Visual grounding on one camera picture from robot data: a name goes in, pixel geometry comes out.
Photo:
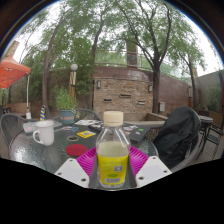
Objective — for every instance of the black backpack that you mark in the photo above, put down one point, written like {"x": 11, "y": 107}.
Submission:
{"x": 176, "y": 136}

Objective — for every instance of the potted plant in blue pot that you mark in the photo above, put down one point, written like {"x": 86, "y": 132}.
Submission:
{"x": 66, "y": 103}

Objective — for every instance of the clear bottle with yellow label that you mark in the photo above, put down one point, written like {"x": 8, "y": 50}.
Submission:
{"x": 112, "y": 163}

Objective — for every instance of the orange canopy tent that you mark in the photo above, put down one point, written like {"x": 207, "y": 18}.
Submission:
{"x": 11, "y": 71}

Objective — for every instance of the flat round red coaster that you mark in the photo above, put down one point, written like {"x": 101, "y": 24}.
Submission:
{"x": 76, "y": 150}

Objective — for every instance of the black wall lamp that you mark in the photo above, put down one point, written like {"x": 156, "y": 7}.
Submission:
{"x": 150, "y": 88}
{"x": 98, "y": 84}

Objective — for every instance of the grey wall box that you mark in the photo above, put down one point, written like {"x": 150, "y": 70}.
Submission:
{"x": 161, "y": 106}

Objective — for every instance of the silver laptop with stickers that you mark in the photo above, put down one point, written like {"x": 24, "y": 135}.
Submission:
{"x": 30, "y": 126}

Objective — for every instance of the white mug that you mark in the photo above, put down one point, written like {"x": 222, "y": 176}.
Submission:
{"x": 46, "y": 133}

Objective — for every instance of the globe lamp post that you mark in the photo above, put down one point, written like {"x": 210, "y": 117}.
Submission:
{"x": 73, "y": 78}

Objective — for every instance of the yellow square card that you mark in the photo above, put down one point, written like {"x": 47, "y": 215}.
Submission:
{"x": 86, "y": 134}

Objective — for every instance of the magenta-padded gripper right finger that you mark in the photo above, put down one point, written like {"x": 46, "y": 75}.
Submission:
{"x": 153, "y": 171}

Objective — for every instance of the white sticker sheet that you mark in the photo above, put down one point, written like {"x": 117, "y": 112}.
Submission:
{"x": 87, "y": 122}

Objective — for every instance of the round patio table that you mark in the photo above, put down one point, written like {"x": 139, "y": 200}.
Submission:
{"x": 206, "y": 120}

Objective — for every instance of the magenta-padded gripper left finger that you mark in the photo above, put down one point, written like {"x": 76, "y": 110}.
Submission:
{"x": 70, "y": 171}

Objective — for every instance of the green leafy tree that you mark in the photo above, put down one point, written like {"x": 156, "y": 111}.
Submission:
{"x": 95, "y": 43}
{"x": 155, "y": 93}
{"x": 45, "y": 90}

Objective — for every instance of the blue and yellow striped cone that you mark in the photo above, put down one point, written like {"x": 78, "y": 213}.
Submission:
{"x": 42, "y": 113}

